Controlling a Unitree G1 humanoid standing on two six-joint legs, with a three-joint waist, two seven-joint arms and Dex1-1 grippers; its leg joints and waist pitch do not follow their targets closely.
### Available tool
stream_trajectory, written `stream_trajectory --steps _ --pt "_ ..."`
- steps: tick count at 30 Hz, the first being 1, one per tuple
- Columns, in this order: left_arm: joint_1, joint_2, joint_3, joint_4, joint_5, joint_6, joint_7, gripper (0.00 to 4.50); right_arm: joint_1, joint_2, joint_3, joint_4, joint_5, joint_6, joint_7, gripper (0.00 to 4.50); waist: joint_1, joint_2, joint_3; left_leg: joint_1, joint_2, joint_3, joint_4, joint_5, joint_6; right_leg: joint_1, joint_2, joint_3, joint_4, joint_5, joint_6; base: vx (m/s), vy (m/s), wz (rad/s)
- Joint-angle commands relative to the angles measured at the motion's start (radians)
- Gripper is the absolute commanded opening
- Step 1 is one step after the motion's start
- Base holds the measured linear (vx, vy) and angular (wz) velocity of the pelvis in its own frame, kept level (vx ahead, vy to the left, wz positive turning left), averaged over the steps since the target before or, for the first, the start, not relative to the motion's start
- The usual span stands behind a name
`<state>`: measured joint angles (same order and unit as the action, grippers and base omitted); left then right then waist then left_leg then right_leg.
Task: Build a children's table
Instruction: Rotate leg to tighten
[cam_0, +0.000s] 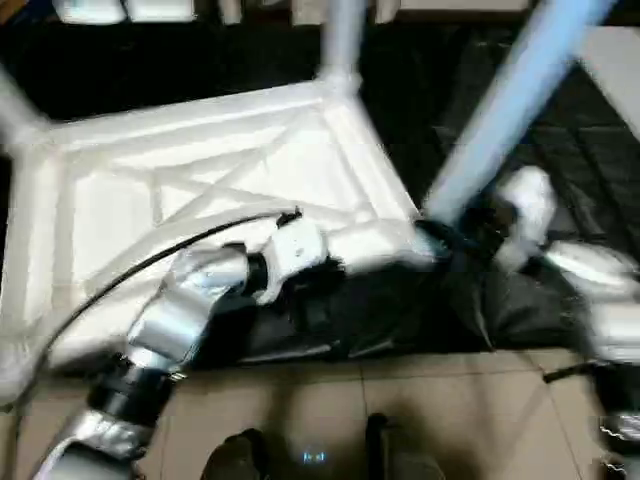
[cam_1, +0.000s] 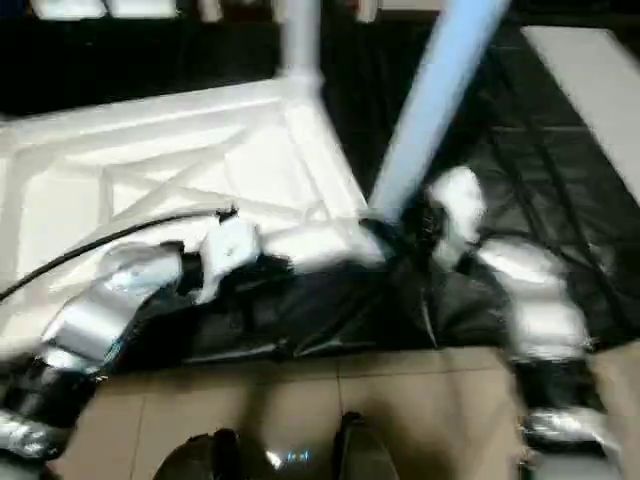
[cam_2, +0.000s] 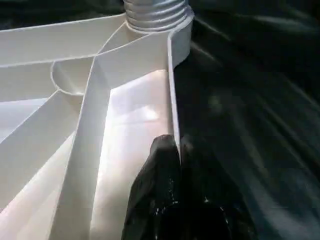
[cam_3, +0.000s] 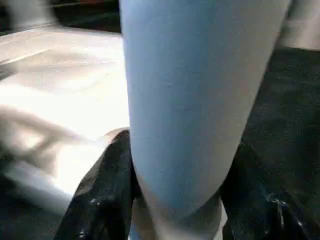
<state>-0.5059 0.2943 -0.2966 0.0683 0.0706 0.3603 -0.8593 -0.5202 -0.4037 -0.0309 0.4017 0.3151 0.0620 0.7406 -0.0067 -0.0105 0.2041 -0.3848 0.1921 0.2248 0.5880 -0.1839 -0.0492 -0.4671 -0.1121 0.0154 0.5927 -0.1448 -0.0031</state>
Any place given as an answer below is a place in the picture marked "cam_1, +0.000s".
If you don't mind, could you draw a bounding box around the white plastic table leg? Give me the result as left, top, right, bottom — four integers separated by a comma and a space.
275, 0, 326, 91
365, 0, 511, 233

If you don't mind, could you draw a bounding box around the white plastic table top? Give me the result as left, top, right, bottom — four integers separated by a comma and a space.
0, 72, 391, 351

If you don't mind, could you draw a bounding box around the black mat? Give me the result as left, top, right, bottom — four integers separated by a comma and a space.
0, 15, 640, 366

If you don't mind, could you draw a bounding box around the grey left robot foot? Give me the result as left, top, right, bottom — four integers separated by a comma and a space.
150, 430, 249, 480

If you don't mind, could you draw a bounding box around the grey robot foot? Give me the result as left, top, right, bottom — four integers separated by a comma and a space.
330, 412, 406, 480
150, 430, 249, 480

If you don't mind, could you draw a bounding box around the grey right robot foot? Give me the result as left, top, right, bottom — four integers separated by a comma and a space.
330, 412, 406, 480

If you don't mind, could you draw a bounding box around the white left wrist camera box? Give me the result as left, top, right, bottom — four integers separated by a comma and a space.
195, 215, 263, 306

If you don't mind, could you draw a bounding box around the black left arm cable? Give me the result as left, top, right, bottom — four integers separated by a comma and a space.
0, 205, 241, 303

